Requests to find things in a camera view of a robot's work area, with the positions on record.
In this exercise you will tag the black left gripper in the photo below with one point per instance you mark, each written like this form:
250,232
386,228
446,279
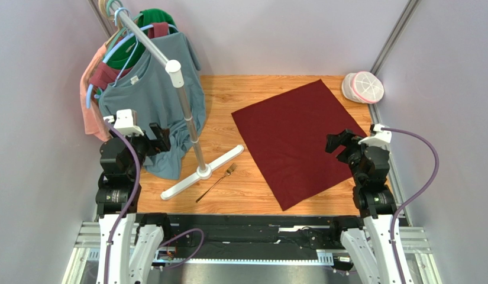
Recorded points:
161,143

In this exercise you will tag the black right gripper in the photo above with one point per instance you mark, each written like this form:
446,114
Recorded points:
342,143

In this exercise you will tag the dark red cloth napkin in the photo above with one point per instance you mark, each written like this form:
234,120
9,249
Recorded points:
286,137

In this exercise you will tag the gold metal fork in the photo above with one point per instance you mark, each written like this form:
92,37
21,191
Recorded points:
227,173

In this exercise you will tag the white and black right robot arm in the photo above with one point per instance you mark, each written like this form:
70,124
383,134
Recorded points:
375,212

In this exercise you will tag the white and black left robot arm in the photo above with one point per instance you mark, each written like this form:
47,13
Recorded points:
119,205

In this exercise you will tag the white and pink mesh bag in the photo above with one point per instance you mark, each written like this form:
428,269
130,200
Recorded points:
362,87

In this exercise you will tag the pink t-shirt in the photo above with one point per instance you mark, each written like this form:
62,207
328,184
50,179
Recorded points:
92,117

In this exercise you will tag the blue-grey t-shirt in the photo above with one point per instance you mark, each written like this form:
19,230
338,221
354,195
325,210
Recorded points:
148,90

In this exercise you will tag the light blue clothes hanger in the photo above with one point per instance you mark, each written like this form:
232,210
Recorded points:
115,42

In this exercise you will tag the dark red t-shirt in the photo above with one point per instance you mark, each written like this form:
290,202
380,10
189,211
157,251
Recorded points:
105,74

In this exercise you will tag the silver and white clothes rack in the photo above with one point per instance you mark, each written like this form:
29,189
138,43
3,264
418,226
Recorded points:
173,69

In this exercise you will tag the green t-shirt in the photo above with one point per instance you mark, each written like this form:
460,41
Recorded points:
145,18

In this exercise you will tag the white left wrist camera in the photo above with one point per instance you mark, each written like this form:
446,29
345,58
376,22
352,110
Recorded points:
125,122

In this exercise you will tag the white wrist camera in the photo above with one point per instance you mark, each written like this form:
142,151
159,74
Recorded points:
378,136
125,122

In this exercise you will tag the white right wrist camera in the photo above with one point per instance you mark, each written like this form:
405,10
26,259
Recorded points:
378,136

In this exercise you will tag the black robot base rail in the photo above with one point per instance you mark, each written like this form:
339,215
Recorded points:
250,238

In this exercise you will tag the aluminium frame post right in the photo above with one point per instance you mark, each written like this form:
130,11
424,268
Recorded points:
393,37

